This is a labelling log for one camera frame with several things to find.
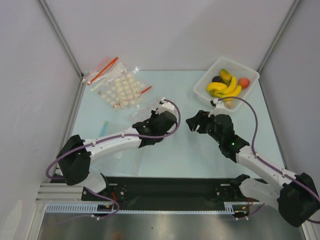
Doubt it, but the pink dotted zip bag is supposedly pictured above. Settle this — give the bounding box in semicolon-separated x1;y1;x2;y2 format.
124;96;162;124

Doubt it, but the yellow banana bunch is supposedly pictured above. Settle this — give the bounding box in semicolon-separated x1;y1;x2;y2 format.
206;76;242;101

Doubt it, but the white perforated plastic basket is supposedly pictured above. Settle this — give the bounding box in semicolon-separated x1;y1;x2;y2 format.
193;57;260;106

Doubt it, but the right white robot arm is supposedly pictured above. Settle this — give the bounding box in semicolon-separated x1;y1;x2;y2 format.
186;110;320;227

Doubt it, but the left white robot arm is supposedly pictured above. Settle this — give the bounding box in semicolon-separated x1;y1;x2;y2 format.
57;110;180;200

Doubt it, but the cream dotted zip bag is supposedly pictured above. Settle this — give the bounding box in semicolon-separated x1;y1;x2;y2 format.
90;67;152;111

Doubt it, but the blue zipper clear bag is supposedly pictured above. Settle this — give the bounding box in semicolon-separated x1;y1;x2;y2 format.
94;120;143;177

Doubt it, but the red zipper clear bag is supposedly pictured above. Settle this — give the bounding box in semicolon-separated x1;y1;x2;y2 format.
81;56;127;92

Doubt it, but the beige garlic bulb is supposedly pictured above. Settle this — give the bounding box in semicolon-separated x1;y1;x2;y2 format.
224;101;234;109

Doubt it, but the dark purple fruit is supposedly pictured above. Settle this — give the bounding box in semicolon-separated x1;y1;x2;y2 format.
211;75;222;83

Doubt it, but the green orange mango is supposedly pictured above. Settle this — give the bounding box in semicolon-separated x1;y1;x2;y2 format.
219;69;232;85

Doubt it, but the red orange peach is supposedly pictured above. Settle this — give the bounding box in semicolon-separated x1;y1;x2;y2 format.
238;77;251;89

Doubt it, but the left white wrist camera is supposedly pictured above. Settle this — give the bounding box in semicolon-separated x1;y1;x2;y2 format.
155;98;176;115

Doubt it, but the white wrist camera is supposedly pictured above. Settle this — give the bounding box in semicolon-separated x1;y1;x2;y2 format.
155;98;176;115
208;98;226;117

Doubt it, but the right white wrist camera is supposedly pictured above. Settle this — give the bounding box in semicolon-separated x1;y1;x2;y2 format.
208;98;226;117

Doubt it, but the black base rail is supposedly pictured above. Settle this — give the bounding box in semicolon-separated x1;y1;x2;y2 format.
81;176;266;211

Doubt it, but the white slotted cable duct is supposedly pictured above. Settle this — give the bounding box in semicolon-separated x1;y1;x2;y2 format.
45;203;244;215

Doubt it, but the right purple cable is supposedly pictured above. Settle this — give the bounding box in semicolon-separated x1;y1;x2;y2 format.
217;96;320;224

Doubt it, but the right aluminium frame post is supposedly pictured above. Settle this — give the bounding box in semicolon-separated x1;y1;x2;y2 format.
257;0;303;75

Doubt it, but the aluminium frame post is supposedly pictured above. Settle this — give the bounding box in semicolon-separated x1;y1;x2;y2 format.
36;0;83;79
257;0;303;75

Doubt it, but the left aluminium frame post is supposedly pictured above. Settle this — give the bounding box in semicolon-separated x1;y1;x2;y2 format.
36;0;83;79

